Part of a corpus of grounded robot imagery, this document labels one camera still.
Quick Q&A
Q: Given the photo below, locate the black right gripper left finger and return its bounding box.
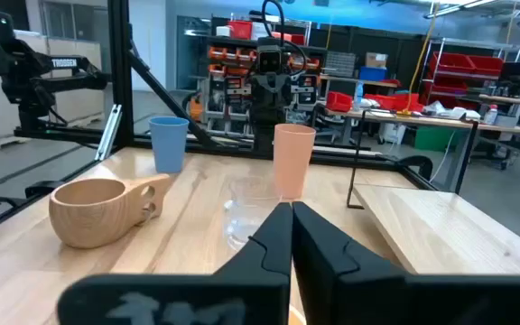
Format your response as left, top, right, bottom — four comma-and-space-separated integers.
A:
56, 201, 294, 325

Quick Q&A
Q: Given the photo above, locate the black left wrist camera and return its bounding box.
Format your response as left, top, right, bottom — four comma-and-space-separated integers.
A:
256, 37, 284, 74

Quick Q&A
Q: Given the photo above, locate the red plastic bin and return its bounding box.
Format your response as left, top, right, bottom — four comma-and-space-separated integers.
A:
325, 90, 354, 114
227, 19, 255, 41

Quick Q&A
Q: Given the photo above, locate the black table clamp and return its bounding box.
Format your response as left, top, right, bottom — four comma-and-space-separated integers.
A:
396, 154, 435, 181
24, 180, 65, 200

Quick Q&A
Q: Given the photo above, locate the green bin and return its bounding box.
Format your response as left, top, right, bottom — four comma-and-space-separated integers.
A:
413, 125, 456, 153

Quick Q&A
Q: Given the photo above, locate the cardboard box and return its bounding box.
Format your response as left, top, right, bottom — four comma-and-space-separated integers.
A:
364, 51, 389, 70

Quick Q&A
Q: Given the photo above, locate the silver metal bracket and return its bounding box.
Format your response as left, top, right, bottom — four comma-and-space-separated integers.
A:
94, 103, 124, 162

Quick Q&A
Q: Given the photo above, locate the wooden workbench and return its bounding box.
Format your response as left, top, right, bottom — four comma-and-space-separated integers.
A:
313, 106, 520, 195

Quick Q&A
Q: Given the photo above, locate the grey small parts drawer cabinet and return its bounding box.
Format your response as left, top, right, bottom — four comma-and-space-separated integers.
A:
323, 50, 358, 79

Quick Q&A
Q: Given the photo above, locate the yellow hanging cable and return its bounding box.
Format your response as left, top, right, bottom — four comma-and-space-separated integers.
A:
402, 0, 442, 115

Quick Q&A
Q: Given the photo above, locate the black left wrist camera cable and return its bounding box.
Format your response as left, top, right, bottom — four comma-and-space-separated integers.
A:
261, 0, 309, 78

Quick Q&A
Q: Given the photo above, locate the clear plastic cup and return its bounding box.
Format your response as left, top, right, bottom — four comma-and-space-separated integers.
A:
222, 175, 284, 252

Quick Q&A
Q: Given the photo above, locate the tall peach plastic cup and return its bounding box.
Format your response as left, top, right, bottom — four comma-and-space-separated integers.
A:
272, 123, 317, 201

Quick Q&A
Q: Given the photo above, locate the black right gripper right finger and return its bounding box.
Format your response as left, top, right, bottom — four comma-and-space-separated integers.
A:
292, 200, 520, 325

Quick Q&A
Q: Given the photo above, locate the wooden cup with handle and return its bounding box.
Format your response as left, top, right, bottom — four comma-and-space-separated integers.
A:
48, 173, 172, 250

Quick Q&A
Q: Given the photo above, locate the wire rack with red bins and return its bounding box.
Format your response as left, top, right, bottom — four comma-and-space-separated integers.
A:
421, 37, 520, 110

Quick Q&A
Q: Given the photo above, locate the storage rack with orange bins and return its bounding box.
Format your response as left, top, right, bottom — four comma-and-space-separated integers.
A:
205, 35, 329, 136

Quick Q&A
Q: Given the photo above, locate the wooden shelf with black legs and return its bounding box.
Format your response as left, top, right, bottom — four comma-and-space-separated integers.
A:
346, 109, 520, 276

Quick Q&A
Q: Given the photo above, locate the blue plastic cup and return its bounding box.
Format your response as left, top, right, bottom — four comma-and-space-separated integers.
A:
148, 116, 190, 174

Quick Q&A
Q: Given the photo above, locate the blue storage box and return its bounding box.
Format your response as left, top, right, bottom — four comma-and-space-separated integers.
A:
358, 66, 388, 83

